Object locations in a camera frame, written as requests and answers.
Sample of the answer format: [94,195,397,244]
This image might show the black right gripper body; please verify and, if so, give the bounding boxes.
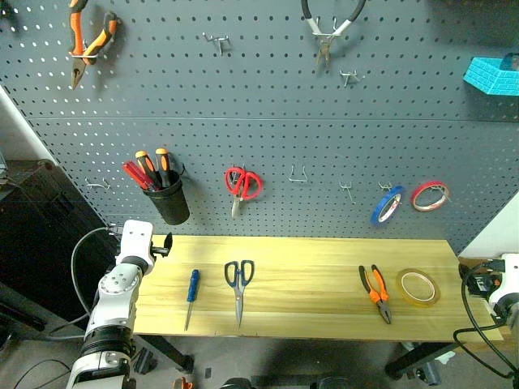
[459,262,494,300]

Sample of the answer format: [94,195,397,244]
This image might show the black cylindrical tool holder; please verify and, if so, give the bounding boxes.
[142,169,191,226]

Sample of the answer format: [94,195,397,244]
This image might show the grey metal pegboard wall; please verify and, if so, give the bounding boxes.
[0,0,519,255]

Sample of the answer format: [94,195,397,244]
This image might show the yellow transparent tape roll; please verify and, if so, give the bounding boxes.
[395,267,441,308]

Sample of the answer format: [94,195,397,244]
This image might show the black table leg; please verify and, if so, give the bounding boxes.
[384,342,461,381]
[135,334,196,374]

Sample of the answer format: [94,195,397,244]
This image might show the orange black combination pliers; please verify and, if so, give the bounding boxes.
[358,264,393,325]

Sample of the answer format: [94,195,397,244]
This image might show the red tape roll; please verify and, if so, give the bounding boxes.
[410,181,451,213]

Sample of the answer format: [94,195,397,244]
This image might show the blue tape roll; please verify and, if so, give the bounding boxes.
[370,185,406,228]

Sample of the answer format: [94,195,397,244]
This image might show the cyan plastic basket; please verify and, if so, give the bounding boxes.
[462,52,519,97]

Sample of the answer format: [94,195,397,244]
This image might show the orange black long-nose pliers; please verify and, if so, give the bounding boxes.
[67,0,119,91]

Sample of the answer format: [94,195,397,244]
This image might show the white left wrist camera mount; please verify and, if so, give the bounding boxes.
[115,220,156,273]

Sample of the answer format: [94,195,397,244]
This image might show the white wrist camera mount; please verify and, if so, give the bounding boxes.
[115,220,156,273]
[487,253,519,315]

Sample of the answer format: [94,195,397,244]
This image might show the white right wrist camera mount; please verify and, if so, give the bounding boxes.
[487,253,519,315]

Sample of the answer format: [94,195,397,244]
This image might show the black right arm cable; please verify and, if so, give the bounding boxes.
[453,261,519,381]

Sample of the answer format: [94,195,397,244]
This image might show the blue handled screwdriver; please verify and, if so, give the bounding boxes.
[184,268,201,331]

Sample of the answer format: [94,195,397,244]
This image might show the red handled screwdriver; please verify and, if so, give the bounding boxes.
[122,160,158,192]

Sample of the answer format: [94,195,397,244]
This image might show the orange black handled screwdriver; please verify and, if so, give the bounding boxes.
[155,147,174,189]
[135,150,162,190]

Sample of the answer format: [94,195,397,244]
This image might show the grey left arm cable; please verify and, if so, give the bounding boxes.
[39,226,122,340]

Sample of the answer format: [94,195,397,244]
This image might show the blue black handled scissors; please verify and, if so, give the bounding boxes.
[224,259,256,328]

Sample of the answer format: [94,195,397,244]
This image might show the red handled scissors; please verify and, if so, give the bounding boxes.
[225,165,264,219]

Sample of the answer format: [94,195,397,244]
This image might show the silver wire loop hook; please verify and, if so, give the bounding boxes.
[288,163,308,184]

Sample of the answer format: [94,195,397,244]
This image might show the black white handled pliers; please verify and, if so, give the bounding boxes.
[300,0,367,71]

